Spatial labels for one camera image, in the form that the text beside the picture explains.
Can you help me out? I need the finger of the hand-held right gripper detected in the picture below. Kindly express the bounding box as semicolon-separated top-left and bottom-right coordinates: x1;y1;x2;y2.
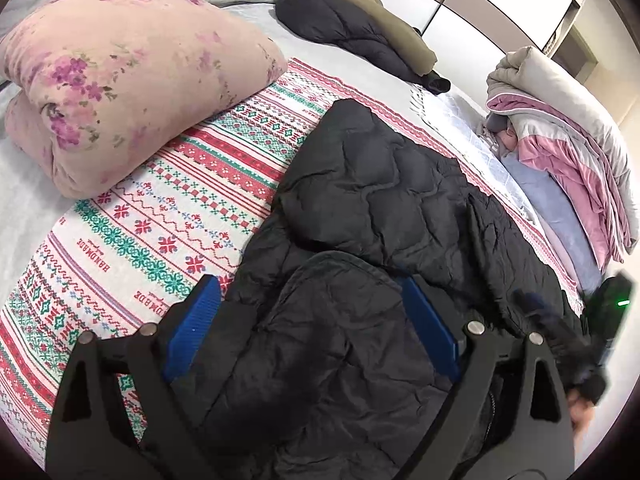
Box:
515;290;608;406

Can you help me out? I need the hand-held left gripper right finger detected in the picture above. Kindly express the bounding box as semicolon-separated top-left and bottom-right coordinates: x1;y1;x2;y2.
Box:
397;275;576;480

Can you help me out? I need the pink floral folded quilt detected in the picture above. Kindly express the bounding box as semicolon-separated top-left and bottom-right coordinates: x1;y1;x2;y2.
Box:
0;0;290;200

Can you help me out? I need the olive and black jacket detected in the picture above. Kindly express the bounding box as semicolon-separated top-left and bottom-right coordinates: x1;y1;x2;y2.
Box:
275;0;451;95

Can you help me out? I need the white fringed quilted cloth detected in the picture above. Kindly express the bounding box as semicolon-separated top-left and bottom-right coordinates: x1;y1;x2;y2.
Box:
410;85;546;231

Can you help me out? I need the grey knit garment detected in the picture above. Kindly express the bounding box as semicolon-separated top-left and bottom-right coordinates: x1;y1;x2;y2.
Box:
479;114;518;153

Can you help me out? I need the white sliding door wardrobe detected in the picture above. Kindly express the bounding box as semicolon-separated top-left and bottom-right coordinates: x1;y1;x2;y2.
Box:
345;0;591;58

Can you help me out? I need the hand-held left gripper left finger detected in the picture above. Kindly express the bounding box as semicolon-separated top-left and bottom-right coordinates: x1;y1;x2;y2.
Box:
45;274;223;480

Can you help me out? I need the white and pink folded quilt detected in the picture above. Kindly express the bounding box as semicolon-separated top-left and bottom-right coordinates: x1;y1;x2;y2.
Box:
486;46;640;263

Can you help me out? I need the black quilted jacket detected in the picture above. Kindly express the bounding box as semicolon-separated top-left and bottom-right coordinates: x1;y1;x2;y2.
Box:
187;98;608;480

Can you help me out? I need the person's right hand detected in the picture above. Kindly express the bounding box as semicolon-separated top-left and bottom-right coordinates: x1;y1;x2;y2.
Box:
569;389;601;441

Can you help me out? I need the red green patterned blanket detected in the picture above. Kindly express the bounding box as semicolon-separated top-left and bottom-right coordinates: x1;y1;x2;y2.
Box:
0;57;583;471

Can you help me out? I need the blue-grey folded cloth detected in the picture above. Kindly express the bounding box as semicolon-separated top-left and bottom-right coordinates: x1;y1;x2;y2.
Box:
500;152;606;286

